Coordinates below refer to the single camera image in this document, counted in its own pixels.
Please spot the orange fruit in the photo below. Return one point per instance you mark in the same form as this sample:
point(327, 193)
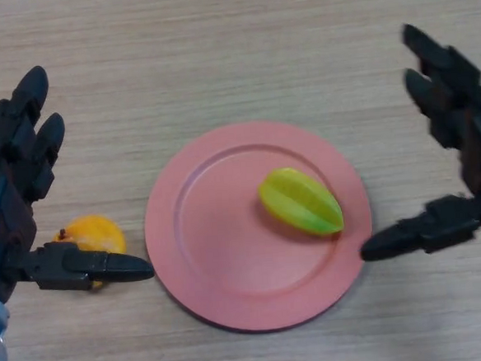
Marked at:
point(98, 236)

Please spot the pink round plate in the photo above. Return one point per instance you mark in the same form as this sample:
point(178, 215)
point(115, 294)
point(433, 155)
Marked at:
point(258, 226)

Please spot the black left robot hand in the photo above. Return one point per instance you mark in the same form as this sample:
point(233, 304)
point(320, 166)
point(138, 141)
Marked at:
point(1, 189)

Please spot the yellow starfruit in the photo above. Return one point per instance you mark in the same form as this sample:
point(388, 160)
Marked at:
point(302, 203)

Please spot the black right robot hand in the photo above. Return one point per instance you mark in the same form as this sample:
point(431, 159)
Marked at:
point(464, 132)

